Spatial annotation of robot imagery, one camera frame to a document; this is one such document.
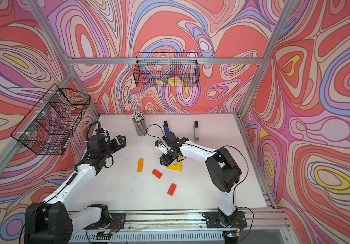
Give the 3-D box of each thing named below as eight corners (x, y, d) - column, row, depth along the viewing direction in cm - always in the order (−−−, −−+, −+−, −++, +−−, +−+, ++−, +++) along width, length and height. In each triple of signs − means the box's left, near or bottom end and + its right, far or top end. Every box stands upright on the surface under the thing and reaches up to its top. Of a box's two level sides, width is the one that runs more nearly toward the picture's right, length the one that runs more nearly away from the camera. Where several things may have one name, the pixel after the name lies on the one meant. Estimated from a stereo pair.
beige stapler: (194, 141, 104) (194, 137, 101) (194, 124, 114) (195, 120, 111) (198, 141, 104) (198, 137, 101) (197, 124, 114) (198, 120, 111)
